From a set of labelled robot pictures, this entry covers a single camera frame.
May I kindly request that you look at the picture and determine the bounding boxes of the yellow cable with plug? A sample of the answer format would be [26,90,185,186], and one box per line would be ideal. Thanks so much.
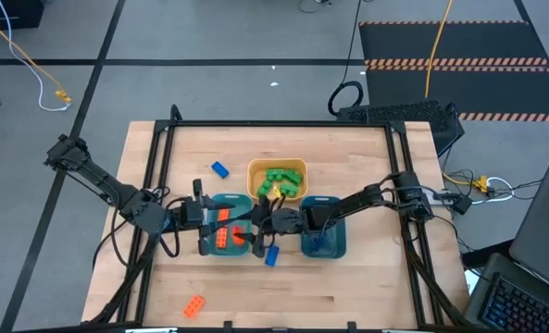
[0,8,72,104]

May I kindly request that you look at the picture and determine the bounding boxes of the thin black cable loop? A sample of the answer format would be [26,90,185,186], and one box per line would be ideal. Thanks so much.
[296,0,331,15]

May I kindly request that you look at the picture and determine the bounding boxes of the long yellow cable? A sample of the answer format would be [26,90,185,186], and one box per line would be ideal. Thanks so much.
[423,0,454,100]

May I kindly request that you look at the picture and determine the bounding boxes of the teal plastic bin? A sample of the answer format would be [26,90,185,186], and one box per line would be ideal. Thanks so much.
[203,193,255,259]

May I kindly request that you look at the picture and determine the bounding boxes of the black power adapter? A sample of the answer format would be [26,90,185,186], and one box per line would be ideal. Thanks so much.
[452,192,474,214]

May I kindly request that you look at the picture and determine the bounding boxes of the grey laptop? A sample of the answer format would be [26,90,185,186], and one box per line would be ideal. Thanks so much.
[508,147,549,297]

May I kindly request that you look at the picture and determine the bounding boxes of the black box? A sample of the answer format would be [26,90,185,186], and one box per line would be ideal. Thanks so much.
[0,0,44,32]

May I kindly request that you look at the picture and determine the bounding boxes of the black aluminium table frame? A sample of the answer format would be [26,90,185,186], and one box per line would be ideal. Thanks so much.
[81,105,477,333]

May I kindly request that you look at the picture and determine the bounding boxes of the backlit black keyboard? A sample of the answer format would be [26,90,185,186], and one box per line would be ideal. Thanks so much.
[463,252,549,333]

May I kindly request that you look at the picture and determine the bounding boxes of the white cable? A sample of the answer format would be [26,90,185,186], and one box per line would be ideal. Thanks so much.
[0,0,71,113]

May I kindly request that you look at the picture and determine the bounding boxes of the black coiled cable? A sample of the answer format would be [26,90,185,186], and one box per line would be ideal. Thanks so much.
[327,0,366,117]

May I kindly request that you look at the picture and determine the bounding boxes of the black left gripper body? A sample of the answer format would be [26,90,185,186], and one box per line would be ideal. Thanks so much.
[180,179,209,257]

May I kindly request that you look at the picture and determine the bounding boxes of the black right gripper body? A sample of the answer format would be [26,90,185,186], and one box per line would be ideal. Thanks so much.
[253,195,278,259]

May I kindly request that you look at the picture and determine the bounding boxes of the yellow plastic bin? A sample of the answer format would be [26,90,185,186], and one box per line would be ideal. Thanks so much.
[246,157,310,203]

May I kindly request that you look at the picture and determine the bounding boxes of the black hazard-striped floor mat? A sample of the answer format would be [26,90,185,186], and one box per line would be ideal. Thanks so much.
[357,19,549,124]

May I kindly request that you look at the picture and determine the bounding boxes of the slate blue plastic bin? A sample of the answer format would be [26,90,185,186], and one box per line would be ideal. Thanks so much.
[300,195,348,259]

